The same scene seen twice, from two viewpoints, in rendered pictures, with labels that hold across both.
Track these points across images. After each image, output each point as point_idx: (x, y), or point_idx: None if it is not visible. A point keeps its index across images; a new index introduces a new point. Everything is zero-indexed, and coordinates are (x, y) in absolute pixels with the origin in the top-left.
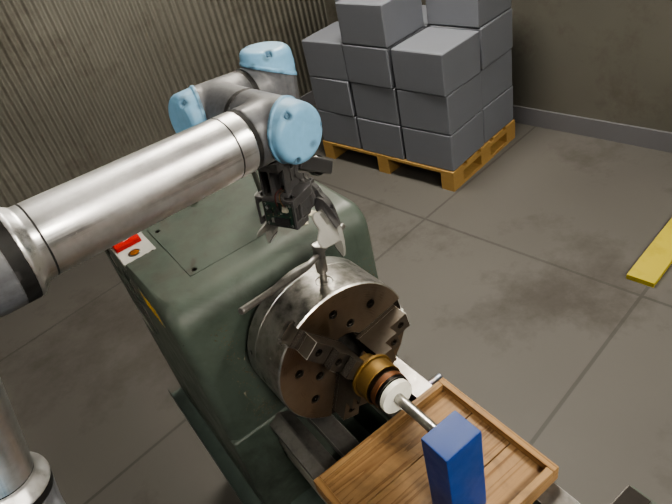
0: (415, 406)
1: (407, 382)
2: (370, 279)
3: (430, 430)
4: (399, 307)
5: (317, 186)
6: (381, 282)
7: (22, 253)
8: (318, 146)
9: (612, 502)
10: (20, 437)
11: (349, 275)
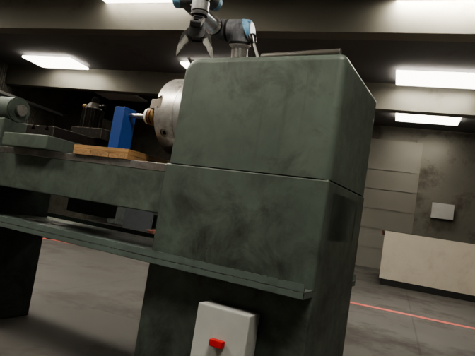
0: (140, 114)
1: (145, 110)
2: (170, 81)
3: (133, 110)
4: (156, 103)
5: (188, 27)
6: (166, 85)
7: (217, 28)
8: (172, 3)
9: (62, 128)
10: None
11: (180, 79)
